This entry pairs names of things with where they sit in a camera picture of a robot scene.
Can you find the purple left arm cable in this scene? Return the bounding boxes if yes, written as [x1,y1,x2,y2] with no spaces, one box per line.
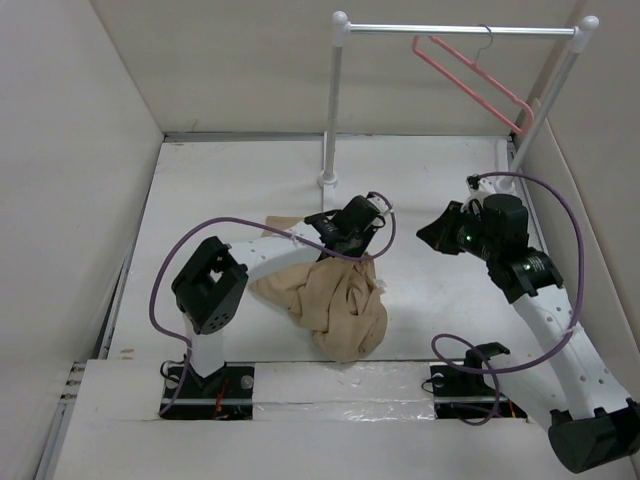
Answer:
[151,212,399,416]

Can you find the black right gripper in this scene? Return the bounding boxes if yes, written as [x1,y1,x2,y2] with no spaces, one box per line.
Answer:
[415,200,499,262]

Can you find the beige t shirt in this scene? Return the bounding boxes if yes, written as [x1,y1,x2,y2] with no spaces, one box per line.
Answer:
[248,215,389,363]

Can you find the white metal clothes rack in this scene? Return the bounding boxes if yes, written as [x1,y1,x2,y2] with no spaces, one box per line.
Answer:
[317,11,600,208]

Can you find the pink clothes hanger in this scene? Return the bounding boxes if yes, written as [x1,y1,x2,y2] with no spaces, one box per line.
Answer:
[411,24,535,135]

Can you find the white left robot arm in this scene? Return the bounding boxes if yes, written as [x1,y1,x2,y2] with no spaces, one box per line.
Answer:
[171,193,390,397]

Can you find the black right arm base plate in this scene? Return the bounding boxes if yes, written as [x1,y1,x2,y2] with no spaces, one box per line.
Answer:
[421,362,528,424]

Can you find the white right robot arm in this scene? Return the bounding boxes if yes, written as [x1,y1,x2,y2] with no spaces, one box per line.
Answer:
[416,194,639,473]

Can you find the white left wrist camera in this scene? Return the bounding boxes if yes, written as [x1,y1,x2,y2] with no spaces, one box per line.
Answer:
[366,192,393,218]

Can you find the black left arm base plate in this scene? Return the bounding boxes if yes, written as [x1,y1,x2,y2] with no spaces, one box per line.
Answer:
[159,361,255,421]

